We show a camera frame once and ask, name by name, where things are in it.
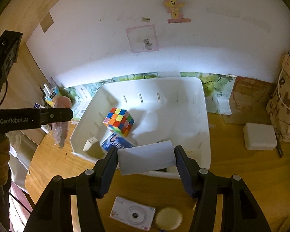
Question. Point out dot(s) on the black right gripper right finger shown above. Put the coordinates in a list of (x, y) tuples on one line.
[(241, 211)]

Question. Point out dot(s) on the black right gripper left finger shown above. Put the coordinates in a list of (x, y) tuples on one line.
[(53, 209)]

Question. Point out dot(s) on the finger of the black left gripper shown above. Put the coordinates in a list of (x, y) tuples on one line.
[(55, 115)]

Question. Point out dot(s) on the cream round compact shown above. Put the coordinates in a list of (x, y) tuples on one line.
[(168, 219)]

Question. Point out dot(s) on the white instant camera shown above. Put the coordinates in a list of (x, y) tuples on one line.
[(132, 213)]

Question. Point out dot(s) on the blue white medicine box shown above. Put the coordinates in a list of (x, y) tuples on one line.
[(113, 140)]

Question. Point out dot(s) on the multicolour puzzle cube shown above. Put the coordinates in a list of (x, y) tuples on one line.
[(119, 121)]

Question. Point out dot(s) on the white plastic storage bin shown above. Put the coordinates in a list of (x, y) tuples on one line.
[(163, 109)]

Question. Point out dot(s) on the white soap box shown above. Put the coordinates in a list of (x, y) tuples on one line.
[(259, 137)]

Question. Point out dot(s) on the black pen on table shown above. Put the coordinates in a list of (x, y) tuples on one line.
[(279, 149)]

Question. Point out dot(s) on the brown paper cartoon bag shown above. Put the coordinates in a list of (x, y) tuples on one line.
[(248, 101)]

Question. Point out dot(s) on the beige letter print bag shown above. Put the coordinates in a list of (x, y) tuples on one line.
[(278, 106)]

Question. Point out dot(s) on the green grape printed cardboard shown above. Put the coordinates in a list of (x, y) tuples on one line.
[(217, 89)]

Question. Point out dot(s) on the pink square wall sticker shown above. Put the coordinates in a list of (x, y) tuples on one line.
[(142, 39)]

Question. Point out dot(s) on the yellow pony wall sticker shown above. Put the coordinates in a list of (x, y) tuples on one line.
[(173, 7)]

